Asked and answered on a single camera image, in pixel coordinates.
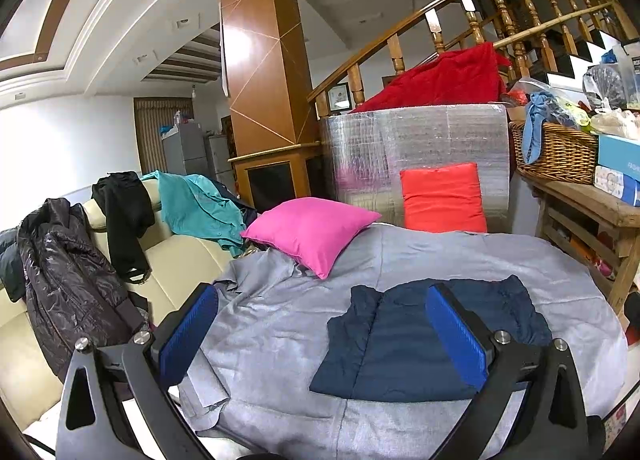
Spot pink pillow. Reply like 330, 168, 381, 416
241, 197, 383, 281

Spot light blue cardboard box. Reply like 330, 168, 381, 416
597, 134, 640, 183

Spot light blue cloth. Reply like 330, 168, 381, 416
521, 90, 563, 165

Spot navy blue puffer jacket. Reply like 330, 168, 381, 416
309, 274, 553, 403

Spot black garment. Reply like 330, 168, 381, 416
91, 171, 156, 285

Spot brown curtain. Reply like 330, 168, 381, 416
134, 97, 193, 175

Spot white patterned box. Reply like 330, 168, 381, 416
594, 165, 640, 207

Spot clear bag of colourful things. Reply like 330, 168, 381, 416
505, 78, 593, 128

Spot wooden pillar base cabinet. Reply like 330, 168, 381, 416
227, 142, 326, 213

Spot framed picture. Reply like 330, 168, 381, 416
327, 82, 353, 113

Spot grey refrigerator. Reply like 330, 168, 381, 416
161, 122, 236, 191

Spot grey blanket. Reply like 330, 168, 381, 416
177, 222, 628, 460

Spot wooden pillar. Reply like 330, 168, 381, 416
216, 0, 321, 148

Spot silver foil insulation board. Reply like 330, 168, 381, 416
320, 102, 511, 231

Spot beige leather sofa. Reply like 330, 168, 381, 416
0, 180, 251, 433

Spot wooden side shelf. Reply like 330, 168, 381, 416
520, 172, 640, 315

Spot teal garment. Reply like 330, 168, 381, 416
140, 170, 258, 258

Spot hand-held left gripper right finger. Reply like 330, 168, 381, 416
425, 282, 591, 460

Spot clear plastic storage box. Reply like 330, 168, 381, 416
612, 40, 640, 108

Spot wicker basket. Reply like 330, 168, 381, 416
509, 120, 601, 185

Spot red quilted blanket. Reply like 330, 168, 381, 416
350, 42, 513, 114

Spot clear dotted plastic bag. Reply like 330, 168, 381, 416
582, 64, 628, 110

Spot staircase steps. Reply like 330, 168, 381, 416
530, 27, 621, 85

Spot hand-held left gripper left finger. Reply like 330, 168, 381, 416
56, 282, 221, 460

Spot red-orange pillow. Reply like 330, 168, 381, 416
399, 162, 488, 234

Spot wooden stair railing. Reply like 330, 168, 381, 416
306, 0, 640, 118

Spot dark shiny puffer jacket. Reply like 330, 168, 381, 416
15, 197, 151, 383

